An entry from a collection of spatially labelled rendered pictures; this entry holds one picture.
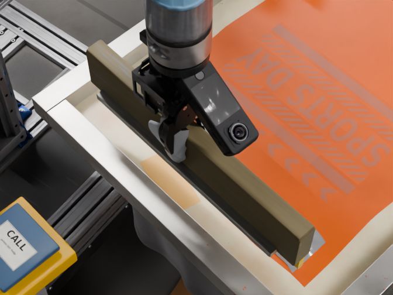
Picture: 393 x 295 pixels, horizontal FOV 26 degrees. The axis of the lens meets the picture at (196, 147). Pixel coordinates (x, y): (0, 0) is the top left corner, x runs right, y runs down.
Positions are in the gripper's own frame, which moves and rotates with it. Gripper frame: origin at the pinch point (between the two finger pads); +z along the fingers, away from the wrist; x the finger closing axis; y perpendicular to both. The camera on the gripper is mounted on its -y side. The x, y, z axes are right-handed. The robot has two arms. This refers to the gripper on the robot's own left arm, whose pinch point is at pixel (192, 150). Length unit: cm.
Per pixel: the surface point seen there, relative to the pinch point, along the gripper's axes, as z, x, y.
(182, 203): 13.5, 1.6, 0.6
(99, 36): 110, -55, 102
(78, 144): 10.6, 7.1, 17.4
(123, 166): 10.1, 4.9, 9.6
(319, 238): 13.4, -8.8, -17.1
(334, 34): 13.7, -39.1, 6.9
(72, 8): 110, -56, 117
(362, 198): 13.6, -18.5, -17.2
